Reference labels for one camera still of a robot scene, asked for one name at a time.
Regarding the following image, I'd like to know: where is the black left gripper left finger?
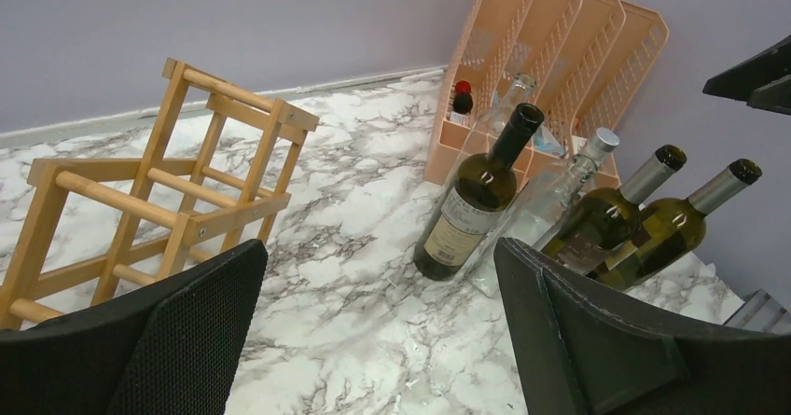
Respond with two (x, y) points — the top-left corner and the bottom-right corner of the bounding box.
(1, 240), (268, 414)

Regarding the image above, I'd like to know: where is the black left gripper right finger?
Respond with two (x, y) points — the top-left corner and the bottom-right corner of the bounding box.
(493, 238), (790, 414)

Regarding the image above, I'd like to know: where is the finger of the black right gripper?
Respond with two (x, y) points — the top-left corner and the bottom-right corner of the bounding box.
(702, 36), (790, 116)

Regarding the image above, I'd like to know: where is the green wine bottle silver neck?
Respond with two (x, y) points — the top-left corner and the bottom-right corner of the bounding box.
(539, 145), (687, 275)

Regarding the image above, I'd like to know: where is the dark green wine bottle labelled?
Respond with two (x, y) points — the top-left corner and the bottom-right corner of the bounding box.
(413, 103), (545, 281)

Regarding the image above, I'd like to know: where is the wooden wine rack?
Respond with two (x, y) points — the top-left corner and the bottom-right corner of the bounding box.
(1, 59), (319, 329)

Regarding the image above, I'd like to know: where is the clear bottle silver cap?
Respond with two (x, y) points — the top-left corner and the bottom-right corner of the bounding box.
(467, 128), (620, 298)

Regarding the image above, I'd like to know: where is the green wine bottle far right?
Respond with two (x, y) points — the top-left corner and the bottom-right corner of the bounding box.
(587, 159), (762, 291)

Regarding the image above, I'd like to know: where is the clear square glass bottle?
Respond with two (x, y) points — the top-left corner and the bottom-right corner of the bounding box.
(454, 73), (537, 167)

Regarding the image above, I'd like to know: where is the red black small bottle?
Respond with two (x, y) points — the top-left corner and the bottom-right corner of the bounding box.
(448, 80), (474, 127)

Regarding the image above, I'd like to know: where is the peach plastic file organizer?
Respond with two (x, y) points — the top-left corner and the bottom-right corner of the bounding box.
(423, 0), (669, 184)

